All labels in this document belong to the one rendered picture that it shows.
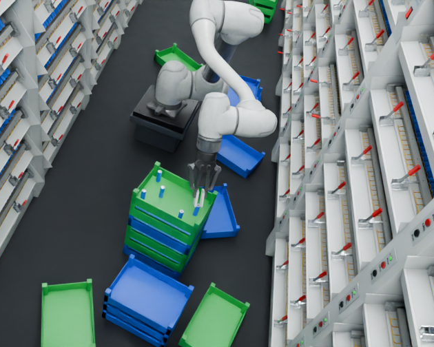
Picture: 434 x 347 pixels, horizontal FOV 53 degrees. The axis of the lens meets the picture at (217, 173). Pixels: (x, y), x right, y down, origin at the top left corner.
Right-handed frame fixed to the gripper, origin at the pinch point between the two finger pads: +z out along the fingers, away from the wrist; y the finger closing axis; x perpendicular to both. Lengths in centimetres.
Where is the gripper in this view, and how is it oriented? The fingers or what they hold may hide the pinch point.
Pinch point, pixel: (199, 197)
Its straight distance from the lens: 170.5
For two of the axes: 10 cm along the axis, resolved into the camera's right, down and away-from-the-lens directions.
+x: 2.0, 4.1, -8.9
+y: -9.6, -0.7, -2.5
